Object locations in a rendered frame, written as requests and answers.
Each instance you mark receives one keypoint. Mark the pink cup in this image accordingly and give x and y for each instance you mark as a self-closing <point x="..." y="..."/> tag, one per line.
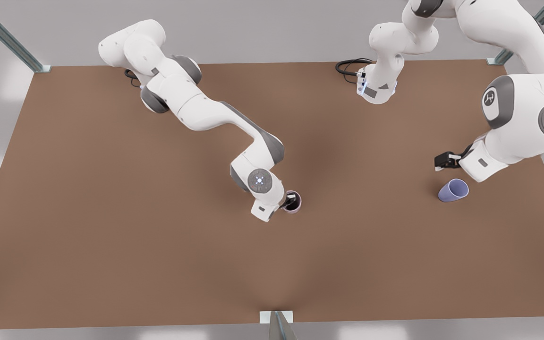
<point x="297" y="199"/>

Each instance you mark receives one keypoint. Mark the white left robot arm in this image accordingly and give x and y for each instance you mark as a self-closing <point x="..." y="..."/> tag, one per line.
<point x="517" y="118"/>

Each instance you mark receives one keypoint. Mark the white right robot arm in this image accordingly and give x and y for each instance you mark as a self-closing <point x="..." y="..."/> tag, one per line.
<point x="196" y="106"/>

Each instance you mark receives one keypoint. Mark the purple cup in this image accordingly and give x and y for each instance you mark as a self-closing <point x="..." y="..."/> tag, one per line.
<point x="452" y="190"/>

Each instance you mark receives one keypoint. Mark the silver frame post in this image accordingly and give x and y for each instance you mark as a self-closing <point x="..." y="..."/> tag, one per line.
<point x="522" y="35"/>
<point x="7" y="40"/>
<point x="277" y="326"/>

